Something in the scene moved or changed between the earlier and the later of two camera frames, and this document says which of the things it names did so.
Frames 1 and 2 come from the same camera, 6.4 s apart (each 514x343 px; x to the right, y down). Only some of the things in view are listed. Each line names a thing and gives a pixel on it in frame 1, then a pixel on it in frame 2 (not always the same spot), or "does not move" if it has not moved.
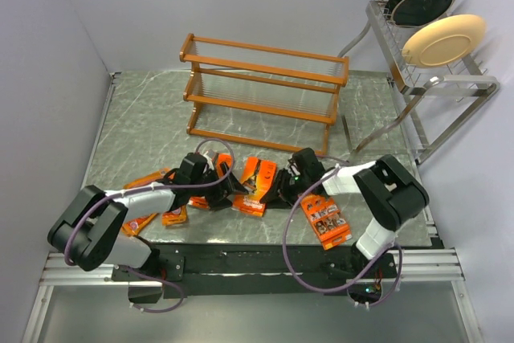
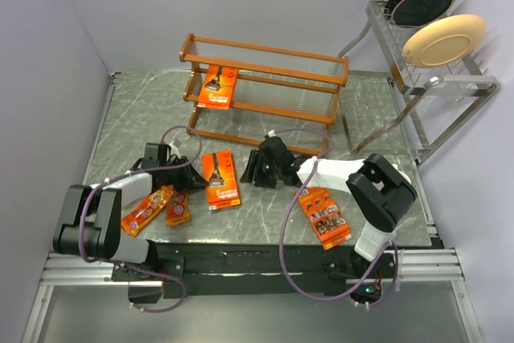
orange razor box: x=203 y=202 → x=218 y=87
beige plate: x=444 y=40 does not move
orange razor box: x=326 y=219 does not move
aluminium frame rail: x=436 y=264 does not move
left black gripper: x=218 y=198 → x=192 y=180
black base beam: x=260 y=268 does not move
